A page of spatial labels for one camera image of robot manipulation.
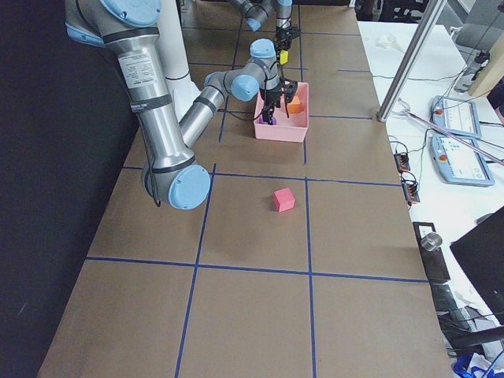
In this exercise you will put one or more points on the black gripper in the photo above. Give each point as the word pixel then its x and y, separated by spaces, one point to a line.
pixel 270 98
pixel 282 38

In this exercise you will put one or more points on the purple foam block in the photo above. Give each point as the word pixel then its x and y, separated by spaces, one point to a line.
pixel 271 120

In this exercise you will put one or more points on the yellow foam block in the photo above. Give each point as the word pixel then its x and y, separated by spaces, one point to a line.
pixel 283 57

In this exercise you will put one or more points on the orange foam block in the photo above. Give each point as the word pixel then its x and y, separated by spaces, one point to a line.
pixel 295 106

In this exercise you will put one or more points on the red foam block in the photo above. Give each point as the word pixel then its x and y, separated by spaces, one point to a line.
pixel 283 199

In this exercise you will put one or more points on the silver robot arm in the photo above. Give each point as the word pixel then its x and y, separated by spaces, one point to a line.
pixel 146 38
pixel 257 14

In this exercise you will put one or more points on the pink plastic bin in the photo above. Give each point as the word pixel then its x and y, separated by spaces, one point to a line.
pixel 290 127

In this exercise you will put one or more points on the crumpled white paper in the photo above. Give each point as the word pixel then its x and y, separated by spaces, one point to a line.
pixel 388 41

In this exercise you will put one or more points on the reacher grabber stick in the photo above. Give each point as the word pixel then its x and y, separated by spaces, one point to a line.
pixel 429 125

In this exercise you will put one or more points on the orange black connector block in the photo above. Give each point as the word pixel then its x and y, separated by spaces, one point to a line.
pixel 402 162

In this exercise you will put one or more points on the far teach pendant tablet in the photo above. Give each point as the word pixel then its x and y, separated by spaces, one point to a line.
pixel 456 115

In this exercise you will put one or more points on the teach pendant tablet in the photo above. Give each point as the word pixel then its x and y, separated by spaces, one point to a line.
pixel 458 164
pixel 456 115

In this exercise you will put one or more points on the near teach pendant tablet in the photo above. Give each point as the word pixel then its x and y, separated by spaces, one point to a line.
pixel 458 164

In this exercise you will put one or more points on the small metal cup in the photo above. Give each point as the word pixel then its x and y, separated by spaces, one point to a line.
pixel 431 241

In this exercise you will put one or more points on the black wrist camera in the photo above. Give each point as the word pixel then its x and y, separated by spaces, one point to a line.
pixel 292 33
pixel 290 88

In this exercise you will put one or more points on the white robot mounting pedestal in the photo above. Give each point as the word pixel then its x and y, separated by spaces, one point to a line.
pixel 171 49

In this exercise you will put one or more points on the aluminium frame post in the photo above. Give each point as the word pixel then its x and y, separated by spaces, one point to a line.
pixel 420 37

